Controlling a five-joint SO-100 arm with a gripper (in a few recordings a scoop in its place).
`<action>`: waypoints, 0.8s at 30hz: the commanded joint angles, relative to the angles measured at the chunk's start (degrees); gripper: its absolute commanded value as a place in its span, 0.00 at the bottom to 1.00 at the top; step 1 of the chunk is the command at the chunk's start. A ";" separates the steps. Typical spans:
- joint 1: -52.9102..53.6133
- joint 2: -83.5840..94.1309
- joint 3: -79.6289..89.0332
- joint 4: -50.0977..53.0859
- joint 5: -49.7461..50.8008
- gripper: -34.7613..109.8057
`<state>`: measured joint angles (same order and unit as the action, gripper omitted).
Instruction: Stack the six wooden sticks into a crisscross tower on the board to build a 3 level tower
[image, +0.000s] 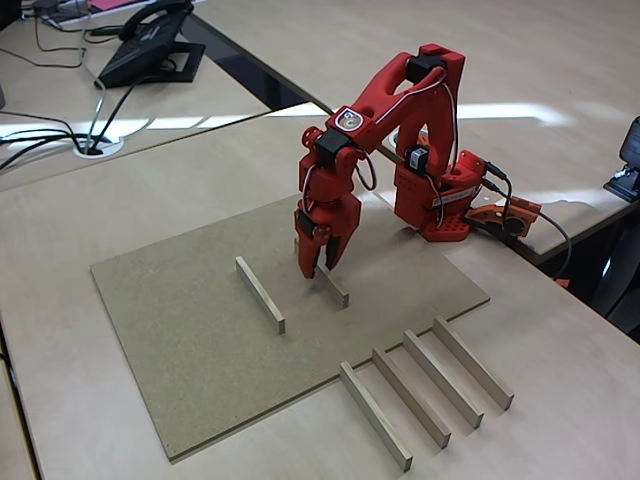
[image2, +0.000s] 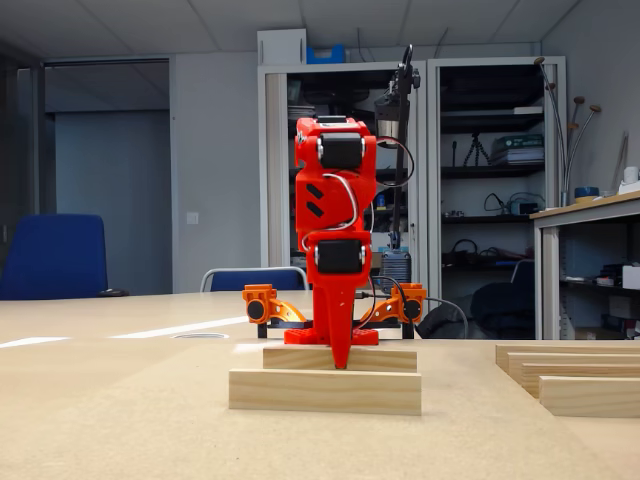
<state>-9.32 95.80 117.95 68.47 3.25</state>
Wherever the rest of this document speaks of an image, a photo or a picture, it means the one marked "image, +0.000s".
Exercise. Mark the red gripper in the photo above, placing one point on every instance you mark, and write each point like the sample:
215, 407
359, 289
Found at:
334, 214

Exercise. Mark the wooden stick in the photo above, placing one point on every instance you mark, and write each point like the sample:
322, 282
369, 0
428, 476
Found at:
411, 396
376, 416
260, 295
334, 290
472, 362
443, 378

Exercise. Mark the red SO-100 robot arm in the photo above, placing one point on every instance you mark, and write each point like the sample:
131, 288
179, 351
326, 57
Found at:
415, 200

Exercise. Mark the brown MDF board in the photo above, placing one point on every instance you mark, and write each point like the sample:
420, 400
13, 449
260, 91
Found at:
200, 350

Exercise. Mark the small orange plastic part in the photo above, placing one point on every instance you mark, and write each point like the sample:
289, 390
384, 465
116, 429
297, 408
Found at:
562, 282

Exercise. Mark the black desk phone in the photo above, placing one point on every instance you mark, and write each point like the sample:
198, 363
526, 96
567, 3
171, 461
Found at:
140, 50

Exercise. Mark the black office chair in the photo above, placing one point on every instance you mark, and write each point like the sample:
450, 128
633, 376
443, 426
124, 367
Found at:
622, 280

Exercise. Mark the black clamp-mounted stand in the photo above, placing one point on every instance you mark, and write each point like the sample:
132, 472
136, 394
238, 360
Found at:
631, 145

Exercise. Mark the pink paper sheet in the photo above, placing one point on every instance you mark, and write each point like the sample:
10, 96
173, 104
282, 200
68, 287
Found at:
107, 4

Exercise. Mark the dark monitor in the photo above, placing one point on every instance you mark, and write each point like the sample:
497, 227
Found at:
7, 12

